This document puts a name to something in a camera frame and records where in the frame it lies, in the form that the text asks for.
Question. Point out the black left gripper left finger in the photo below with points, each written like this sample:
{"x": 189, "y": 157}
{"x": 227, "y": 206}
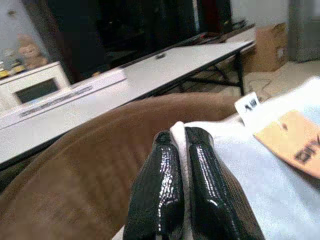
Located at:
{"x": 160, "y": 190}

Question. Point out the black television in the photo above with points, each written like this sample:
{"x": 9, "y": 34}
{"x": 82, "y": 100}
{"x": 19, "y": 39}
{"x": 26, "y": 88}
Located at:
{"x": 125, "y": 25}

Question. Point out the long white printed box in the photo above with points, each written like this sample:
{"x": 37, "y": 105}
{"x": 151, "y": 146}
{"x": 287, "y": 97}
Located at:
{"x": 62, "y": 98}

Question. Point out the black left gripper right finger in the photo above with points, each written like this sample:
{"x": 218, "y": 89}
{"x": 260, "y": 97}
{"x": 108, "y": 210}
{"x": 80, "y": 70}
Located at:
{"x": 212, "y": 195}

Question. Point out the white cabinet with dark window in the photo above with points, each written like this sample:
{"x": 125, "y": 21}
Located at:
{"x": 32, "y": 75}

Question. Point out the white pillow with orange tag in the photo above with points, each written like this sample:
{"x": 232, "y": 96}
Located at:
{"x": 250, "y": 180}

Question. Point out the brown cardboard box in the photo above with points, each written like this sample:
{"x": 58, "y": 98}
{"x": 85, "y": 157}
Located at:
{"x": 270, "y": 47}

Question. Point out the grey curtain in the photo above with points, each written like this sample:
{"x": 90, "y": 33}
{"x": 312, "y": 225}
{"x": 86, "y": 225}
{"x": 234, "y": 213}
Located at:
{"x": 303, "y": 30}

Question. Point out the tan teddy bear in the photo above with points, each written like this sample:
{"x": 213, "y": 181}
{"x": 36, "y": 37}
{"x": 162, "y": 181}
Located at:
{"x": 30, "y": 53}

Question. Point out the white black-legged table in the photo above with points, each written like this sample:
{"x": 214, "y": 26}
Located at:
{"x": 180, "y": 62}

